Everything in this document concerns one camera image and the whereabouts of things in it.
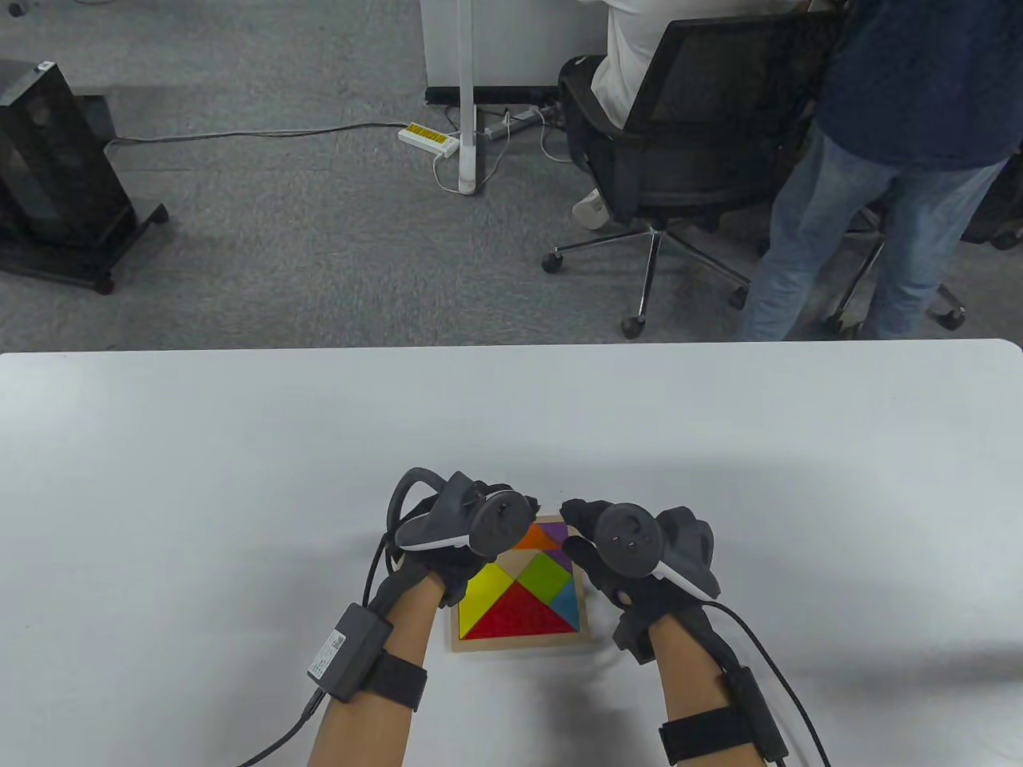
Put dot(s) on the person's right hand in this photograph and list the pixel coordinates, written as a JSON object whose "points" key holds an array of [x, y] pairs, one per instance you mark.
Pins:
{"points": [[639, 599]]}

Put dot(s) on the person's left hand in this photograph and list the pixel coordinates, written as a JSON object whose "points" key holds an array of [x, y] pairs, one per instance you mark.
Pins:
{"points": [[455, 571]]}

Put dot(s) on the yellow triangle tangram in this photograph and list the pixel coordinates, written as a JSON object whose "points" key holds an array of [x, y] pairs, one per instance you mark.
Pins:
{"points": [[487, 595]]}

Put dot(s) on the wooden square tray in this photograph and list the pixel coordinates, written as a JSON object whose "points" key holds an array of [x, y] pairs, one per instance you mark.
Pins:
{"points": [[587, 607]]}

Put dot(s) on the natural wood triangle tangram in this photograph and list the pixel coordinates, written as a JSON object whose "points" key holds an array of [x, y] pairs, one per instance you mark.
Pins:
{"points": [[515, 563]]}

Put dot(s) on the blue triangle tangram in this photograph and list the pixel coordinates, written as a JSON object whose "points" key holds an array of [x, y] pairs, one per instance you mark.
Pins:
{"points": [[566, 607]]}

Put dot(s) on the red triangle tangram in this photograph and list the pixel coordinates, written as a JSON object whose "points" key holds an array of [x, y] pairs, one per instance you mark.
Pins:
{"points": [[519, 619]]}

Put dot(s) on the orange parallelogram tangram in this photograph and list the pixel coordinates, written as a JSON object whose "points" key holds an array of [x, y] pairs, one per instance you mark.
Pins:
{"points": [[537, 539]]}

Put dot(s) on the green square tangram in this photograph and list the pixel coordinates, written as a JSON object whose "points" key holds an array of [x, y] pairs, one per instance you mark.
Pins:
{"points": [[547, 579]]}

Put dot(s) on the purple triangle tangram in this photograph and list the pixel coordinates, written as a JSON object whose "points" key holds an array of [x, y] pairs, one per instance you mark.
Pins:
{"points": [[557, 534]]}

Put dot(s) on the person's left forearm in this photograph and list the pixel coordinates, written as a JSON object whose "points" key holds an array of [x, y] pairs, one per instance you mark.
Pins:
{"points": [[376, 719]]}

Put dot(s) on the person's right forearm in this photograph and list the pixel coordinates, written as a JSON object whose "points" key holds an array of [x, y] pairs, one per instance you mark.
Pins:
{"points": [[695, 687]]}

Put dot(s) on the grey right hand controller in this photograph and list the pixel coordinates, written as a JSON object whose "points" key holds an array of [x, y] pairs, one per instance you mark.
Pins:
{"points": [[627, 539]]}

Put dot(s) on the grey hand controller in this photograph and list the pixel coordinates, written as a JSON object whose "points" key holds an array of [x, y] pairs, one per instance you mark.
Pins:
{"points": [[499, 523], [627, 539]]}

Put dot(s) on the grey left hand controller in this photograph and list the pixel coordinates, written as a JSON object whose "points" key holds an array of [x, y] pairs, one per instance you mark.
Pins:
{"points": [[499, 523]]}

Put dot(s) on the black left wrist sensor box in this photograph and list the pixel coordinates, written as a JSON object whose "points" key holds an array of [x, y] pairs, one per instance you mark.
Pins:
{"points": [[348, 651]]}

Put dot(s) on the black wrist sensor box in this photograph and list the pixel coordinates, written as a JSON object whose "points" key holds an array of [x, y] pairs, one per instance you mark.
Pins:
{"points": [[348, 651], [703, 735]]}

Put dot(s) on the black right wrist sensor box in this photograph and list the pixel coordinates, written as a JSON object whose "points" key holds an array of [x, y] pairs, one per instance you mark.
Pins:
{"points": [[703, 735]]}

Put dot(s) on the white and yellow power strip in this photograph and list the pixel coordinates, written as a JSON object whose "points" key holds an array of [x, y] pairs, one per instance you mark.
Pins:
{"points": [[427, 137]]}

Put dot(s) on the black mesh office chair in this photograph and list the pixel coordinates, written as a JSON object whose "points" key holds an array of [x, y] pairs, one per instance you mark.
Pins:
{"points": [[995, 216], [703, 168]]}

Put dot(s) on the grey power strip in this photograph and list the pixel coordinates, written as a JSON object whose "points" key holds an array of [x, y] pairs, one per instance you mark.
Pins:
{"points": [[515, 121]]}

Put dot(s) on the black desk crossbar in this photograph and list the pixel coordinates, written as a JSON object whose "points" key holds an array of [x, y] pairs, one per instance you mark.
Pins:
{"points": [[511, 94]]}

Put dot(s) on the black wheeled cart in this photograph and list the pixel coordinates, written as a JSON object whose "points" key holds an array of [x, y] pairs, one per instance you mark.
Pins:
{"points": [[80, 268]]}

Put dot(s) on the white desk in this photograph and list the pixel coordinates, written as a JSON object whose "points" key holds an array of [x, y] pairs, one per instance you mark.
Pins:
{"points": [[519, 40]]}

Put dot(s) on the black computer tower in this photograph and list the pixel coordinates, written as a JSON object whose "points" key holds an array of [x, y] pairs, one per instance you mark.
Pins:
{"points": [[48, 160]]}

